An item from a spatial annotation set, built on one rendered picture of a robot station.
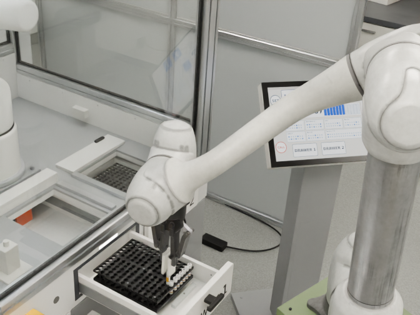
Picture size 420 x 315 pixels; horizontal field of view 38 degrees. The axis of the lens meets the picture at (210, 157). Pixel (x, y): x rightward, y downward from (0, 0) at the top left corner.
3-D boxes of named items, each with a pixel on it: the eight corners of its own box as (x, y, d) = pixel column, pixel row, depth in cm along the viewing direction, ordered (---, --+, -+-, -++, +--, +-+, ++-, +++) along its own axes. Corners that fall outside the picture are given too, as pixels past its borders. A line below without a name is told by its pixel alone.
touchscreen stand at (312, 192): (361, 366, 262) (417, 163, 210) (262, 382, 251) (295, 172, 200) (317, 287, 303) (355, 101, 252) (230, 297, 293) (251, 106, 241)
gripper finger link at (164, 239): (165, 221, 153) (160, 219, 153) (160, 254, 159) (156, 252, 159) (174, 214, 156) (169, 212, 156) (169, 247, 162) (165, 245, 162)
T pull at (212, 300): (224, 297, 164) (225, 293, 164) (210, 313, 159) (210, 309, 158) (213, 291, 166) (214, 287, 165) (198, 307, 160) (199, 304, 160)
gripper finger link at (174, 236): (176, 215, 155) (181, 217, 155) (177, 250, 161) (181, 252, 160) (167, 222, 152) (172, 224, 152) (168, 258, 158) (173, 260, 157)
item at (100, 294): (222, 288, 177) (224, 272, 174) (172, 344, 158) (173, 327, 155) (115, 237, 194) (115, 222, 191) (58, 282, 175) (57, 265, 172)
